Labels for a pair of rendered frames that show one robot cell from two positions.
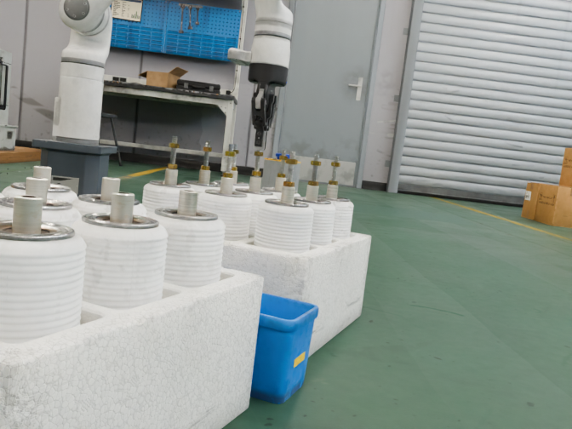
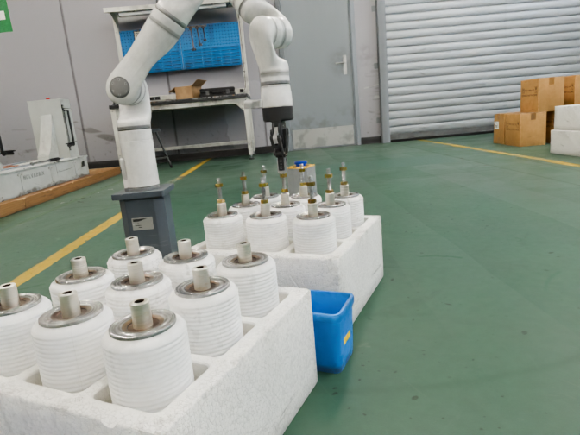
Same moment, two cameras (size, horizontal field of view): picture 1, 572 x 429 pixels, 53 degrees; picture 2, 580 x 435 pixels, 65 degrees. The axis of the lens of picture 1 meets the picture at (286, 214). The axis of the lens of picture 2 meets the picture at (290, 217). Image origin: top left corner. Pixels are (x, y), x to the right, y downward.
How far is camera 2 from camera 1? 0.13 m
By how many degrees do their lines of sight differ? 6
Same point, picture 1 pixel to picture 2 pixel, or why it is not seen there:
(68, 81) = (127, 145)
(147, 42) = (169, 63)
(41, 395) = not seen: outside the picture
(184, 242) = (249, 285)
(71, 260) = (179, 341)
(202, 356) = (280, 364)
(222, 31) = (226, 41)
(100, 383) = (218, 417)
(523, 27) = not seen: outside the picture
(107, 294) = (206, 344)
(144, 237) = (223, 299)
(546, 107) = (500, 47)
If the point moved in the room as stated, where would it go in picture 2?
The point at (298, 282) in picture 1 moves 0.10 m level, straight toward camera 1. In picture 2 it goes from (334, 276) to (336, 295)
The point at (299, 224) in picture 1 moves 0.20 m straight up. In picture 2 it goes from (325, 231) to (318, 136)
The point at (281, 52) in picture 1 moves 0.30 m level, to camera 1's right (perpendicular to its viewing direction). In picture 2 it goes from (285, 95) to (412, 84)
